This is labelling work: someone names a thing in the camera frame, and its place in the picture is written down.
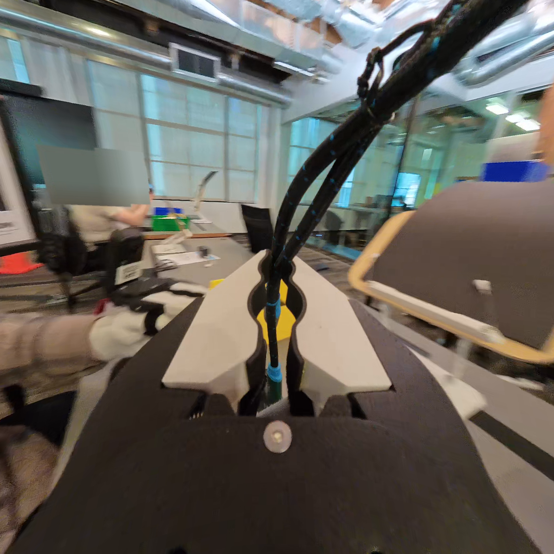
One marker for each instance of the wooden book stand white base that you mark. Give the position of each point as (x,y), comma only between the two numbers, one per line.
(454,242)

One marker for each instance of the blue plastic bin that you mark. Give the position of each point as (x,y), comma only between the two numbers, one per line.
(510,172)
(166,211)

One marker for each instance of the green plastic bin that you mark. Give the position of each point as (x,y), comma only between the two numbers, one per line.
(166,223)

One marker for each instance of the person's left forearm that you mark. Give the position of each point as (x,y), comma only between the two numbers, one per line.
(43,342)

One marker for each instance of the white paper sheets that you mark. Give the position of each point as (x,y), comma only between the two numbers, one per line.
(186,259)

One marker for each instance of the long silver ceiling duct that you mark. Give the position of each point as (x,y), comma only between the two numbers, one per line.
(108,39)

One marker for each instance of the orange plastic object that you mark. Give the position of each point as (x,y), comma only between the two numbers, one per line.
(19,264)

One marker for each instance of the white poster board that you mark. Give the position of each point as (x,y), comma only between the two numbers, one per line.
(13,194)

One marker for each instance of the white ceiling air vent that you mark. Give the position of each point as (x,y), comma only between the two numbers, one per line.
(194,62)

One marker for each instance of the black office chair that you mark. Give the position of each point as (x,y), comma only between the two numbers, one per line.
(60,251)
(257,225)

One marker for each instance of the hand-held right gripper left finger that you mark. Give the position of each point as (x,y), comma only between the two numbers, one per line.
(207,342)

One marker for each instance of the white desk lamp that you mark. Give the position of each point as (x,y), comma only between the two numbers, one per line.
(205,190)

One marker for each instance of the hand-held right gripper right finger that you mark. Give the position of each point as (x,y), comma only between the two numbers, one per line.
(337,342)

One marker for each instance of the yellow plastic bin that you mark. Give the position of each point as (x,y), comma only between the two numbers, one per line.
(283,322)

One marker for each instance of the dark wall screen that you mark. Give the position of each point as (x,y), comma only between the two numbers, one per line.
(52,125)

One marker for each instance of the person's left hand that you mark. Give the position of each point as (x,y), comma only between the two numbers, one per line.
(117,333)

